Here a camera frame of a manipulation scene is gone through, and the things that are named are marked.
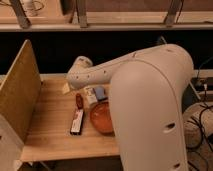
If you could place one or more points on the red pepper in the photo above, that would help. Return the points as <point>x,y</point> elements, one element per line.
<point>79,101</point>

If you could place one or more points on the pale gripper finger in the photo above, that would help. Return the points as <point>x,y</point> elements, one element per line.
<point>66,88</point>

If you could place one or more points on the left wooden side panel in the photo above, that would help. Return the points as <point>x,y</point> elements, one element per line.
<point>19,92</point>

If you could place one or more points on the orange bowl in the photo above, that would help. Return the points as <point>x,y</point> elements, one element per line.
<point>101,119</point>

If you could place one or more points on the blue sponge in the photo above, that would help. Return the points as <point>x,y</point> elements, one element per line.
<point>100,93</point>

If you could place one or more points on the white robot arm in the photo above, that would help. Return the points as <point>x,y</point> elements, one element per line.
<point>145,99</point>

